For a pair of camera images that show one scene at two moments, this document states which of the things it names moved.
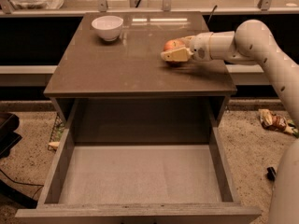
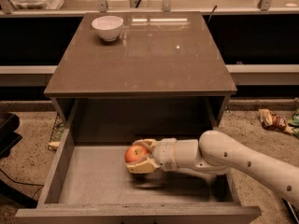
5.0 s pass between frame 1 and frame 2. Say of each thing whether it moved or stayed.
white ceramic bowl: stayed
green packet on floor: stayed
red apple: moved
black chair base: stayed
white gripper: moved
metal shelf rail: stayed
